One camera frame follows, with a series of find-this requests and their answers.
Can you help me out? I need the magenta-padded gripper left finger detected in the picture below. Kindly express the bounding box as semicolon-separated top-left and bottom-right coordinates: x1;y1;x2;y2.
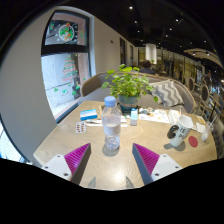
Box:
40;142;92;186

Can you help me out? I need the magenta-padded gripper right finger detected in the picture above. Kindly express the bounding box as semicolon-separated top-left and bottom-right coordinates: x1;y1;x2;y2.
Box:
131;142;184;186

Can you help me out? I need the clear plastic water bottle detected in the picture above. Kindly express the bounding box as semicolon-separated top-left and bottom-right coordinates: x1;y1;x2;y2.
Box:
101;95;123;151

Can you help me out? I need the pill blister pack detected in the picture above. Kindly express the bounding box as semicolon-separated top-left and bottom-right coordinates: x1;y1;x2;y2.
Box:
75;121;87;134

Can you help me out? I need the blue and white card box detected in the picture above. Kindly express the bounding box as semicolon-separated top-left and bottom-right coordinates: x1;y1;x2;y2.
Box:
79;108;99;122

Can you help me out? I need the printed paper placemat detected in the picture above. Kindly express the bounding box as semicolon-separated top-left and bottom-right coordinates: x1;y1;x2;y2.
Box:
137;107;172;124

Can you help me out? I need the small light blue carton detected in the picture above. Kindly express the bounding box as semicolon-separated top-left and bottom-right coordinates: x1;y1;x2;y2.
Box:
129;107;139;127

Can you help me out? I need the flat round red coaster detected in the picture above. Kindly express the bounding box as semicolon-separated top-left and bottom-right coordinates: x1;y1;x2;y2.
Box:
188;135;199;149

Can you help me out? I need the white paper napkin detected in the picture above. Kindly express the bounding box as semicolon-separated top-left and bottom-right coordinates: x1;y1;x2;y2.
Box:
167;108;183;126

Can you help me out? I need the clear drinking glass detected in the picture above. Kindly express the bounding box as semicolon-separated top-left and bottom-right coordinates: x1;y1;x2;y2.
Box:
200;120;216;143

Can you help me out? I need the grey zigzag cushion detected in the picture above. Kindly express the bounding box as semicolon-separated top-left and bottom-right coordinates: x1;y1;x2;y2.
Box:
148;79;185;108

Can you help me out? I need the curved grey sofa bench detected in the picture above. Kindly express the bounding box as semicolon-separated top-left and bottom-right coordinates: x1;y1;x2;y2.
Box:
77;71;198;115

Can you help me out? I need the green potted plant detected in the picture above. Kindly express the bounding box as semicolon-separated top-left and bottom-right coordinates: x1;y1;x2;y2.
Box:
101;63;160;111

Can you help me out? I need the row of dark chairs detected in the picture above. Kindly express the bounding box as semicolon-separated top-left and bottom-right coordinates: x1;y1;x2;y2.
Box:
182;73;224;125

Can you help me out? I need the person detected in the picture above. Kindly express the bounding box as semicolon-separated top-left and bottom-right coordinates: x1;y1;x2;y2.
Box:
138;59;156;75

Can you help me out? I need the window with festive stickers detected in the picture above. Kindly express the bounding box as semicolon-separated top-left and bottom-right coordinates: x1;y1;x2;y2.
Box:
40;10;92;122

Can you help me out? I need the white mug with black handle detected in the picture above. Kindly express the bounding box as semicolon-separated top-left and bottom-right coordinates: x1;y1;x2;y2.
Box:
166;114;194;148

